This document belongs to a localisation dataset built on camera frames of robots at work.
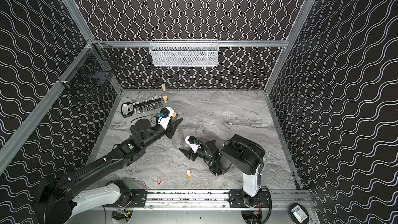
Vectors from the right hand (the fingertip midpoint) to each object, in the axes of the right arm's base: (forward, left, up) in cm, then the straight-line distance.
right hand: (184, 143), depth 86 cm
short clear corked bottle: (+24, +11, +20) cm, 33 cm away
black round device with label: (-30, -54, -6) cm, 62 cm away
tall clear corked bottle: (0, +2, +5) cm, 6 cm away
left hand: (+1, -2, +22) cm, 22 cm away
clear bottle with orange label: (+15, +9, +19) cm, 26 cm away
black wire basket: (+34, +57, +21) cm, 70 cm away
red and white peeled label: (-18, +12, -7) cm, 23 cm away
